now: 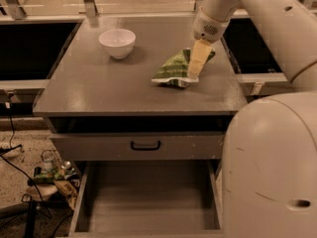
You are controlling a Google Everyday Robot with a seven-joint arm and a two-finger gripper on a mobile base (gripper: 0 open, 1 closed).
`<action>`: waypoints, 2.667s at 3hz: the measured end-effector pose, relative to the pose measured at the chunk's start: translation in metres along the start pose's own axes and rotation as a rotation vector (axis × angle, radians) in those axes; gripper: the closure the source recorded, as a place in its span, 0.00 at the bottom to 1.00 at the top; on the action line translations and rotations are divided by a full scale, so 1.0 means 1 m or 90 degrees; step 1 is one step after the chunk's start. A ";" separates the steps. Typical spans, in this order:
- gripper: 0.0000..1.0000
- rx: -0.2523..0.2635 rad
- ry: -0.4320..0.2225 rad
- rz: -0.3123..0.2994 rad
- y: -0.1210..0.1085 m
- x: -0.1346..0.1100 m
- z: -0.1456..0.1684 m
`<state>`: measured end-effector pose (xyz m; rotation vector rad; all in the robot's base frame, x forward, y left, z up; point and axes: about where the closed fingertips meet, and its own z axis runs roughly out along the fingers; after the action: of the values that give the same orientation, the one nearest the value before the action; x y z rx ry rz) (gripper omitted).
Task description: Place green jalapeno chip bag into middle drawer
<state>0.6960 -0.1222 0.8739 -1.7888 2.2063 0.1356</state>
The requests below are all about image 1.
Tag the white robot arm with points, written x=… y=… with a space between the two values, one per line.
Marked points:
x=269 y=161

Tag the grey open middle drawer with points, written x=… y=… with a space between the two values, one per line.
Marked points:
x=147 y=199

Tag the green snack bag on floor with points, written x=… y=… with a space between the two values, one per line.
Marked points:
x=47 y=178

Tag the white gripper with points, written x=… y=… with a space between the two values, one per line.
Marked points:
x=208 y=26

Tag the white ceramic bowl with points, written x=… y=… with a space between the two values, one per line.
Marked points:
x=118 y=43

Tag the brown snack bag on floor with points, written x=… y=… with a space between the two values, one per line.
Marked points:
x=68 y=191

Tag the grey drawer cabinet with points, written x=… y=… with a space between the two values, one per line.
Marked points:
x=91 y=92

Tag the black drawer handle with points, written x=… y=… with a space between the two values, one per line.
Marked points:
x=145 y=147

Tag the white bowl on floor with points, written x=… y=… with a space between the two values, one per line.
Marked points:
x=41 y=192

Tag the green jalapeno chip bag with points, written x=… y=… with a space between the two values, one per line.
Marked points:
x=179 y=70

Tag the clear plastic bottle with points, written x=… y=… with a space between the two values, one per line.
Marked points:
x=47 y=158

